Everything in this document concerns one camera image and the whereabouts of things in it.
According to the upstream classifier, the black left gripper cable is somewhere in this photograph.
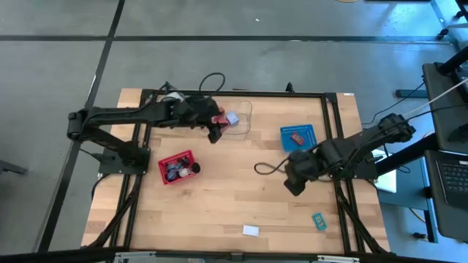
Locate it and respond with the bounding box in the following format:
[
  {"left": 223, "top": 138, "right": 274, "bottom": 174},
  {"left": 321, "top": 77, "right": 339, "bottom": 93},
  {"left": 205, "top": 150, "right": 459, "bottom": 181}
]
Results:
[{"left": 199, "top": 72, "right": 226, "bottom": 96}]

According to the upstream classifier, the white sheet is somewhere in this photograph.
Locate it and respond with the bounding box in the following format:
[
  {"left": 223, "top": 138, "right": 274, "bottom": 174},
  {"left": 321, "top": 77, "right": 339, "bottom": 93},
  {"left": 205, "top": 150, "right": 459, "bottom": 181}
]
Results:
[{"left": 373, "top": 148, "right": 398, "bottom": 194}]

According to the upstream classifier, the red plastic basket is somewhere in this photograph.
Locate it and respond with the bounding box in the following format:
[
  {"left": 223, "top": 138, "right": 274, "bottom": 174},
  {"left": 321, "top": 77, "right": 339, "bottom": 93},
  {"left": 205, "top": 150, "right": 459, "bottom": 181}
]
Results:
[{"left": 157, "top": 149, "right": 198, "bottom": 186}]

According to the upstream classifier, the black aluminium table frame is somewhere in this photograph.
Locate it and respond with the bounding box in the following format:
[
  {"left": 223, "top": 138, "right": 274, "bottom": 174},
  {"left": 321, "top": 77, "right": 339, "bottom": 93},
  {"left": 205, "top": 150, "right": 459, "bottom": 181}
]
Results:
[{"left": 82, "top": 80, "right": 390, "bottom": 256}]

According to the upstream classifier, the white rod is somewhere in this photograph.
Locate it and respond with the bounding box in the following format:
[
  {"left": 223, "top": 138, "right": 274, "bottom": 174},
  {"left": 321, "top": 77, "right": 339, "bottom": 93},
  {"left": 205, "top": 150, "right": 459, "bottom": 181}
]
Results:
[{"left": 401, "top": 77, "right": 468, "bottom": 118}]

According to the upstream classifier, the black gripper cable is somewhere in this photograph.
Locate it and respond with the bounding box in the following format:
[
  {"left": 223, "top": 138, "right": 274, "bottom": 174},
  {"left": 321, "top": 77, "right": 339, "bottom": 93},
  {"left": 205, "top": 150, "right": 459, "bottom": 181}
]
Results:
[
  {"left": 199, "top": 72, "right": 226, "bottom": 96},
  {"left": 254, "top": 161, "right": 290, "bottom": 175}
]

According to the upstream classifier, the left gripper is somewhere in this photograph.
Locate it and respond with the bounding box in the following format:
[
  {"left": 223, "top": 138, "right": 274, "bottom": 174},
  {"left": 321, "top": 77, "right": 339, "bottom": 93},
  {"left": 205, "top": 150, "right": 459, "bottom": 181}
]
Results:
[{"left": 182, "top": 97, "right": 222, "bottom": 144}]

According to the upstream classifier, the black side desk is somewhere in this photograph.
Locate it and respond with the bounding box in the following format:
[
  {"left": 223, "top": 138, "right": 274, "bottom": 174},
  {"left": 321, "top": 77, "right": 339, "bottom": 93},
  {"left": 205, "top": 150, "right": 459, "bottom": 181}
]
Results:
[{"left": 422, "top": 61, "right": 468, "bottom": 154}]

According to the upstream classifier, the blue plastic basket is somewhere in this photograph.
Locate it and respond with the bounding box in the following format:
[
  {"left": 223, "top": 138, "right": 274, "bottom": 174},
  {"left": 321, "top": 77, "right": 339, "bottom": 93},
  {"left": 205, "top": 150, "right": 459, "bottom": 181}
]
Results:
[{"left": 279, "top": 123, "right": 318, "bottom": 153}]

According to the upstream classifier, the red power adapter cube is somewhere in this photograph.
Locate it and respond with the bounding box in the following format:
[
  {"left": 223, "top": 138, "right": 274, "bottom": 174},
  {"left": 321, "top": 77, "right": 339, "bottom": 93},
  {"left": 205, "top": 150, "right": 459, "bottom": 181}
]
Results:
[{"left": 211, "top": 107, "right": 230, "bottom": 129}]

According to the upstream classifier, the black front crossbar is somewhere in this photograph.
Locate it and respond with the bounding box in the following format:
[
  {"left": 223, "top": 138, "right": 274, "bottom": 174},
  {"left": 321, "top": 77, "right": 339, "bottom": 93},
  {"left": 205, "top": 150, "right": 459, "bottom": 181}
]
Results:
[{"left": 0, "top": 246, "right": 468, "bottom": 263}]

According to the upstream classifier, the small teal rectangular item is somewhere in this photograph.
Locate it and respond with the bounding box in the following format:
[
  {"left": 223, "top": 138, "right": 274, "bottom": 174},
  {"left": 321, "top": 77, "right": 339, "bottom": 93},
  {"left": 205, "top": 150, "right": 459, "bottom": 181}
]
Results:
[{"left": 311, "top": 212, "right": 328, "bottom": 232}]

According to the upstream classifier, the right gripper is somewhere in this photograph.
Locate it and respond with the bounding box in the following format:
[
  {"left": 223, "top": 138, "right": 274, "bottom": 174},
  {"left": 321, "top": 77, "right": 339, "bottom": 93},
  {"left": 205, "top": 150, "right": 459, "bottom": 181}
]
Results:
[{"left": 284, "top": 150, "right": 321, "bottom": 197}]

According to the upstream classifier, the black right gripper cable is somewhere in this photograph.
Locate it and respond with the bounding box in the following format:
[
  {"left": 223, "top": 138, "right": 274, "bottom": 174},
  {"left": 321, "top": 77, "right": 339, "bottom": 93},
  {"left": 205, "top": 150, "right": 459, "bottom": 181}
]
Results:
[{"left": 254, "top": 161, "right": 290, "bottom": 175}]

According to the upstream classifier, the clear plastic bin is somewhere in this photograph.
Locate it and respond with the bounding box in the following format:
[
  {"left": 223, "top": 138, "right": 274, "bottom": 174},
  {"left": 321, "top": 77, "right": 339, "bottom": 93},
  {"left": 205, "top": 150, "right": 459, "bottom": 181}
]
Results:
[{"left": 199, "top": 99, "right": 254, "bottom": 136}]

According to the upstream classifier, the white sand hourglass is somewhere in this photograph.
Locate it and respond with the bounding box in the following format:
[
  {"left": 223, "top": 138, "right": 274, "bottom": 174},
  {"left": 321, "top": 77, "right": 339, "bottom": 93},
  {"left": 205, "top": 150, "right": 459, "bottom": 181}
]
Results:
[{"left": 178, "top": 162, "right": 201, "bottom": 179}]

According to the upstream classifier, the rolling chair base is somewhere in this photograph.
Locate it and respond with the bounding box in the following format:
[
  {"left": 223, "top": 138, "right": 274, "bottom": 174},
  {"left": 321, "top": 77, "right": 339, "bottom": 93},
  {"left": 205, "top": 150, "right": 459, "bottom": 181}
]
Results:
[{"left": 437, "top": 0, "right": 468, "bottom": 41}]

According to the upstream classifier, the black diagonal desk leg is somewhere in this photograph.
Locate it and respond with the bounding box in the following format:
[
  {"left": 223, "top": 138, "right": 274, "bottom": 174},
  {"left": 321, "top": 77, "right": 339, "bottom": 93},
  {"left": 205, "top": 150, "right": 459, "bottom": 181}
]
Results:
[{"left": 375, "top": 133, "right": 439, "bottom": 176}]

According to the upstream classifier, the grey furniture foot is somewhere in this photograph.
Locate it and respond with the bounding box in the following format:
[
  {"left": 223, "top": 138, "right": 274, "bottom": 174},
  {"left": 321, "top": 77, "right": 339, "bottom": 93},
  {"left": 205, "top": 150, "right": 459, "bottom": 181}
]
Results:
[{"left": 0, "top": 159, "right": 29, "bottom": 176}]

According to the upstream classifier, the black laptop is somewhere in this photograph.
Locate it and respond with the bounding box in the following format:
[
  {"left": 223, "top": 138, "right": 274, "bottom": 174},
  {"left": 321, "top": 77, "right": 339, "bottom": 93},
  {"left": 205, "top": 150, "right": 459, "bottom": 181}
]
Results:
[{"left": 425, "top": 148, "right": 468, "bottom": 242}]

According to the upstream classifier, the blue sand hourglass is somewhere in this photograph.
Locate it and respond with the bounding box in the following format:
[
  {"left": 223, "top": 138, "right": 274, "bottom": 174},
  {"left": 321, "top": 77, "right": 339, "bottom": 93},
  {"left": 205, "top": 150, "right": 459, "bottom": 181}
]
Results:
[{"left": 166, "top": 157, "right": 185, "bottom": 180}]

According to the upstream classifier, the black desk foot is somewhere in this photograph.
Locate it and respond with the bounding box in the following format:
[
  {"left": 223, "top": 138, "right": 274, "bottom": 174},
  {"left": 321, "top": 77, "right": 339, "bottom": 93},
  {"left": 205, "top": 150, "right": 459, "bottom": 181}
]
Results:
[{"left": 396, "top": 89, "right": 429, "bottom": 99}]

